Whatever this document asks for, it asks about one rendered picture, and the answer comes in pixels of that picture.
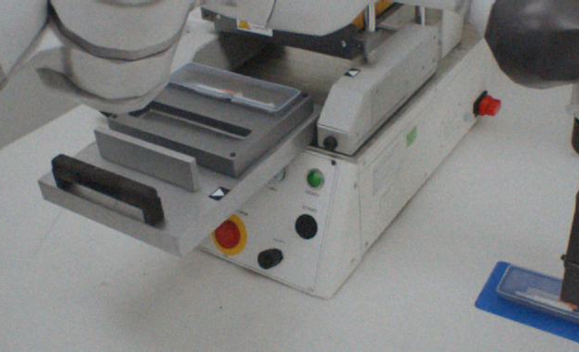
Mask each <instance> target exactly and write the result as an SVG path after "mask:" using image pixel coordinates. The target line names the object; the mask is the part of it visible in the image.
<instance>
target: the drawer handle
mask: <svg viewBox="0 0 579 352"><path fill-rule="evenodd" d="M51 166H52V169H51V170H52V173H53V176H54V179H55V182H56V185H57V187H58V188H60V189H65V188H66V187H68V186H69V185H71V184H72V183H76V184H78V185H81V186H83V187H86V188H87V189H90V190H92V191H96V192H98V193H101V194H103V195H106V196H109V197H111V198H114V199H116V200H119V201H121V202H124V203H126V204H129V205H130V206H133V207H135V208H138V209H140V210H142V214H143V219H144V222H145V224H148V225H150V226H154V225H155V224H156V223H158V222H159V221H161V220H162V219H164V218H165V213H164V209H163V205H162V200H161V197H159V196H158V195H157V192H156V189H155V188H153V187H152V186H149V185H146V184H144V183H139V182H137V181H134V180H131V179H130V178H127V177H124V176H122V175H119V174H116V173H114V172H111V171H109V170H107V169H102V168H100V167H97V166H94V165H91V164H88V163H86V162H84V161H81V160H78V159H76V158H73V157H70V156H67V155H64V154H59V155H57V156H55V157H54V158H53V159H52V160H51Z"/></svg>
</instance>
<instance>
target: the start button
mask: <svg viewBox="0 0 579 352"><path fill-rule="evenodd" d="M294 228H295V232H296V234H297V235H298V236H300V237H303V238H309V237H311V236H312V235H313V234H314V233H315V224H314V222H313V221H312V220H311V219H310V218H308V217H302V218H300V219H298V220H297V221H296V222H295V225H294Z"/></svg>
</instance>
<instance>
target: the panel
mask: <svg viewBox="0 0 579 352"><path fill-rule="evenodd" d="M340 164H341V160H340V159H337V158H333V157H330V156H325V155H322V154H319V153H316V152H312V151H309V150H306V149H304V150H303V151H302V152H301V153H300V154H298V155H296V156H295V157H294V158H293V159H292V160H291V161H290V162H289V163H288V167H289V176H288V179H287V180H286V181H285V182H284V183H282V184H280V185H277V186H272V185H269V184H268V183H266V184H265V185H264V186H263V187H262V188H260V189H259V190H258V191H257V192H256V193H255V194H254V195H253V196H252V197H250V198H249V199H248V200H247V201H246V202H245V203H244V204H243V205H242V206H240V207H239V208H238V209H237V210H236V211H235V212H234V213H233V214H232V216H230V217H228V218H227V219H226V220H225V221H232V222H234V223H235V224H236V225H237V227H238V229H239V231H240V241H239V243H238V244H237V246H236V247H234V248H231V249H224V248H222V247H221V246H220V245H219V244H218V243H217V241H216V239H215V235H214V231H215V230H214V231H213V232H212V233H210V234H209V235H208V236H207V237H206V238H205V239H204V240H203V241H202V242H200V243H199V244H198V245H197V246H196V247H197V248H199V249H201V250H205V251H208V252H210V253H212V254H215V255H217V256H220V257H222V258H224V259H226V260H228V261H232V262H234V263H237V264H241V265H243V266H245V267H247V268H249V269H252V270H254V271H257V272H259V273H261V274H264V275H266V276H268V277H270V278H274V279H276V280H279V281H281V282H284V283H286V285H289V286H291V287H292V288H295V289H297V290H301V291H305V292H307V293H309V294H312V295H314V296H316V289H317V283H318V279H319V273H320V268H321V264H322V258H323V253H324V249H325V244H326V238H327V233H328V229H329V223H330V214H331V208H332V203H333V199H334V193H335V188H336V183H337V178H338V173H339V168H340ZM311 171H316V172H318V173H319V174H320V176H321V184H320V186H319V187H316V188H315V187H311V186H310V185H309V184H308V182H307V175H308V174H309V173H310V172H311ZM302 217H308V218H310V219H311V220H312V221H313V222H314V224H315V233H314V234H313V235H312V236H311V237H309V238H303V237H300V236H298V235H297V234H296V232H295V228H294V225H295V222H296V221H297V220H298V219H300V218H302ZM273 248H276V249H278V250H281V252H282V255H283V259H282V260H281V262H280V263H279V264H277V265H276V266H274V267H271V268H269V269H263V268H261V267H260V266H259V264H258V260H257V259H258V254H259V253H260V252H261V251H263V250H268V249H273Z"/></svg>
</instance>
